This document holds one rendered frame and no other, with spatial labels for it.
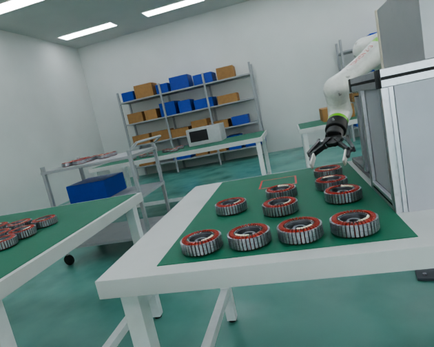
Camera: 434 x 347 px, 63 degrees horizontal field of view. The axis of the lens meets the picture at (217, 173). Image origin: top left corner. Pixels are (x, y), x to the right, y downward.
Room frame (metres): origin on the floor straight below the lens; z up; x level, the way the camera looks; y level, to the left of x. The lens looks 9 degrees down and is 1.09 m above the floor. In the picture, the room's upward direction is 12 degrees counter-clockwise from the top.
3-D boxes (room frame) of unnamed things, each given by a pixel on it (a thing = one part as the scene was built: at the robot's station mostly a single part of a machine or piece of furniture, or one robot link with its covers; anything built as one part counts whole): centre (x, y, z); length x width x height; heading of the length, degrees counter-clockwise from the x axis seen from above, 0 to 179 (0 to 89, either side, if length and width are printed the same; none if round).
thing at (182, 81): (8.04, 0.36, 1.92); 0.42 x 0.42 x 0.28; 78
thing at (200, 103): (7.94, -0.08, 1.38); 0.42 x 0.42 x 0.20; 75
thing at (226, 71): (7.81, -0.64, 1.90); 0.40 x 0.36 x 0.24; 168
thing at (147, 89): (8.24, 1.18, 1.93); 0.42 x 0.40 x 0.29; 79
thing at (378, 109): (1.00, -0.48, 0.91); 0.28 x 0.03 x 0.32; 167
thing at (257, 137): (4.60, 0.39, 0.37); 2.20 x 0.90 x 0.75; 77
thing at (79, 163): (3.36, 1.02, 0.51); 1.01 x 0.60 x 1.01; 77
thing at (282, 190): (1.25, -0.22, 0.77); 0.11 x 0.11 x 0.04
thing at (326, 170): (1.42, -0.45, 0.77); 0.11 x 0.11 x 0.04
